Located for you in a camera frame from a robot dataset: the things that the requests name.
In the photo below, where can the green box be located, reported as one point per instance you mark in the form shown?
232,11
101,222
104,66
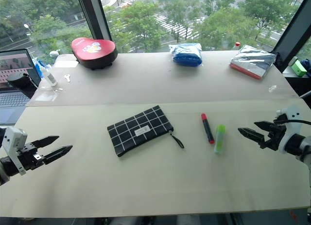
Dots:
298,68

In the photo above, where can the black round device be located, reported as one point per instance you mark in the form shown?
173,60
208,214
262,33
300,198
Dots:
17,80

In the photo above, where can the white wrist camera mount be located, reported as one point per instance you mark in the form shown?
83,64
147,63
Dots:
291,113
14,137

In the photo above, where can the blue cloth in plastic bag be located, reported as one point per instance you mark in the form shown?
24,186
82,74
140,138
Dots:
187,55

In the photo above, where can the white rod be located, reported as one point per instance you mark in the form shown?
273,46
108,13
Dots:
305,93

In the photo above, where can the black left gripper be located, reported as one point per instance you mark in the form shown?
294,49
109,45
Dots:
28,158

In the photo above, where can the red bottle cap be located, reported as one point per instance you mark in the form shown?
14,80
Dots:
237,43

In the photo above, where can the laptop computer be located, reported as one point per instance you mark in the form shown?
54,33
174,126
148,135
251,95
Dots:
14,64

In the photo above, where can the red heart-shaped box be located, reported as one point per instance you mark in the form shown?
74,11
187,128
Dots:
94,52

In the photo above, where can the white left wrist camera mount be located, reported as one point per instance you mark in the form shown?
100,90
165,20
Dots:
14,137

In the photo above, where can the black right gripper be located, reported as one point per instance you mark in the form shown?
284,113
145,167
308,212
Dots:
274,136

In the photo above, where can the red and black marker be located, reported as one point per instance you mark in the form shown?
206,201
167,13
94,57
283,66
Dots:
207,127

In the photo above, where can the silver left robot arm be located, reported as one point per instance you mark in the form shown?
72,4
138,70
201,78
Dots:
7,170

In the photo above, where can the blue plastic bag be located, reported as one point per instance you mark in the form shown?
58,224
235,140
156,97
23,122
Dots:
39,64

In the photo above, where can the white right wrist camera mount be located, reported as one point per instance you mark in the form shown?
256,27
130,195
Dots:
291,113

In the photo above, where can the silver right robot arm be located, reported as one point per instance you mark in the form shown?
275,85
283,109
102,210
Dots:
307,147

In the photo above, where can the green glue stick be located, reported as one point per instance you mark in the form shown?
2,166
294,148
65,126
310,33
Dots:
219,138

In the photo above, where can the grey red packaged cloth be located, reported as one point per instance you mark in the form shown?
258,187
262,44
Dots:
252,61

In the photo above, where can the small white bottle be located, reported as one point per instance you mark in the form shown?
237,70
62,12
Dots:
49,78

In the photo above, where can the black white-grid pencil case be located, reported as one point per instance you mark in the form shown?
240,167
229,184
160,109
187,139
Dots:
136,127

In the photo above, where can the dark blue cloth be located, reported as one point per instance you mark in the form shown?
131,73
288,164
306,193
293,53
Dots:
306,67

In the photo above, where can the black window frame post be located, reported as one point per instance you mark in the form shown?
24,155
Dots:
94,11
296,28

